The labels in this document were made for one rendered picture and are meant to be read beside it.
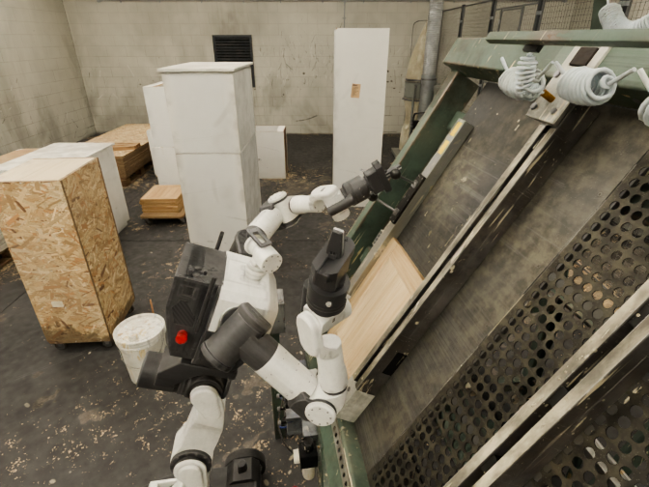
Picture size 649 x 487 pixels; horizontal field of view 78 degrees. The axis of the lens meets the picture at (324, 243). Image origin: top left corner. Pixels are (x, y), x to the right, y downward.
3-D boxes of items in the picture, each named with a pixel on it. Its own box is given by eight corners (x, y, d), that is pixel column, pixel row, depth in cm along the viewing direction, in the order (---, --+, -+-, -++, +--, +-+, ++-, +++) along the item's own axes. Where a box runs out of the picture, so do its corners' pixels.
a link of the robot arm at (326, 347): (311, 322, 85) (319, 370, 91) (341, 302, 90) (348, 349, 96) (293, 310, 89) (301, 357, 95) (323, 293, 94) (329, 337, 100)
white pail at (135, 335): (138, 354, 279) (123, 298, 257) (182, 354, 279) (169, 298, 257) (118, 389, 251) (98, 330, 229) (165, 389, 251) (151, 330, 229)
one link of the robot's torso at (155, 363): (131, 397, 123) (144, 354, 117) (142, 366, 134) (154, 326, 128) (221, 411, 131) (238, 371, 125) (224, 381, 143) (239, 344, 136)
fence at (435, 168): (328, 326, 169) (321, 323, 167) (466, 124, 137) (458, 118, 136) (330, 333, 164) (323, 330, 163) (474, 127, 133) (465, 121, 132)
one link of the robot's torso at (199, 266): (142, 383, 108) (174, 274, 95) (166, 308, 138) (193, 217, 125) (248, 400, 117) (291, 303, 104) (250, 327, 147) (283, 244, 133)
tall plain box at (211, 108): (213, 226, 467) (190, 62, 386) (265, 226, 467) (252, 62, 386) (190, 265, 387) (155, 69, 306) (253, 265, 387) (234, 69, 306)
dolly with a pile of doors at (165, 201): (159, 206, 521) (155, 184, 507) (199, 206, 521) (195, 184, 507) (140, 226, 466) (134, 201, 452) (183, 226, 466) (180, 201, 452)
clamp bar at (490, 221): (349, 402, 133) (285, 383, 125) (608, 64, 94) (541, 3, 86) (354, 428, 124) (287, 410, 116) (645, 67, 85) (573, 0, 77)
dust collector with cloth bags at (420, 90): (390, 156, 741) (401, 20, 640) (428, 156, 741) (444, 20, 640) (404, 179, 619) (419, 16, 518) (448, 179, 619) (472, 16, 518)
